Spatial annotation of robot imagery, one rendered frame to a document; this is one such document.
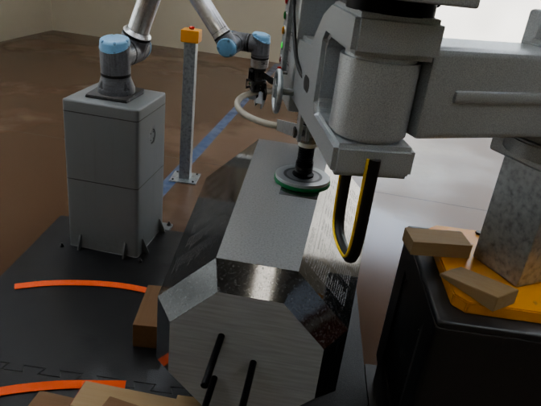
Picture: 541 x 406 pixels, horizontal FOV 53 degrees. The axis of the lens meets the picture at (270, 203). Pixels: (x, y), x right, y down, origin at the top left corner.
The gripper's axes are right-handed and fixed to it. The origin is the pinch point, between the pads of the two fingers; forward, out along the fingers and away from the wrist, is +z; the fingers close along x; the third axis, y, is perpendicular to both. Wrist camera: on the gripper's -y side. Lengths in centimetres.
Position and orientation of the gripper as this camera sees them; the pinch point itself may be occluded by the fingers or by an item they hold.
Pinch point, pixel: (259, 105)
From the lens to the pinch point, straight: 289.5
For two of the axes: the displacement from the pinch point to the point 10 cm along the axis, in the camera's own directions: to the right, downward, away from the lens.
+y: -8.1, 2.2, -5.4
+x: 5.7, 4.5, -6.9
